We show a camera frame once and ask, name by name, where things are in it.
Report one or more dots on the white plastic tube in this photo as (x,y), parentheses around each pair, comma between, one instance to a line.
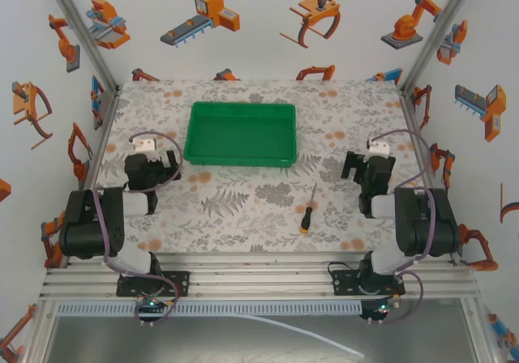
(324,340)

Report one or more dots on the green plastic bin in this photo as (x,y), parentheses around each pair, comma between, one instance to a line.
(243,136)

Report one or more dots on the circuit board with led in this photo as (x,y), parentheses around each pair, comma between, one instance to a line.
(151,307)
(379,310)

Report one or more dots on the black orange-tipped screwdriver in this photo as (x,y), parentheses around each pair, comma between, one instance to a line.
(305,219)

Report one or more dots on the floral patterned table mat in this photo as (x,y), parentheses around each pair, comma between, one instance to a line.
(243,217)

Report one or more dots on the aluminium frame post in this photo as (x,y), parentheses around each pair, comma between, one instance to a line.
(81,31)
(438,31)

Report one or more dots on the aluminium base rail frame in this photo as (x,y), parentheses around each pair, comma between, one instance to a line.
(259,274)

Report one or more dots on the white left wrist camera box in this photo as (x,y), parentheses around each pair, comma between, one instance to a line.
(145,145)

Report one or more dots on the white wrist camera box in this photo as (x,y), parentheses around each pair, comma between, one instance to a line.
(379,147)
(145,145)

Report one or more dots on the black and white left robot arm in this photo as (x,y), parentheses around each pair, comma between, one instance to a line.
(81,233)

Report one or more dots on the aluminium side rail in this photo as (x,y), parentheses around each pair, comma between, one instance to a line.
(413,136)
(103,136)

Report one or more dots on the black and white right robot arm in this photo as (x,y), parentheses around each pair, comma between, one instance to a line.
(430,233)

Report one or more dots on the right circuit board with LED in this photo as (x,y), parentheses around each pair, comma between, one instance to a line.
(379,310)

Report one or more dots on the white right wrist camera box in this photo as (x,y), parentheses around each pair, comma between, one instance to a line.
(379,147)

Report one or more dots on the left circuit board with LED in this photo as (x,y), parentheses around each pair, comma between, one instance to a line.
(151,307)

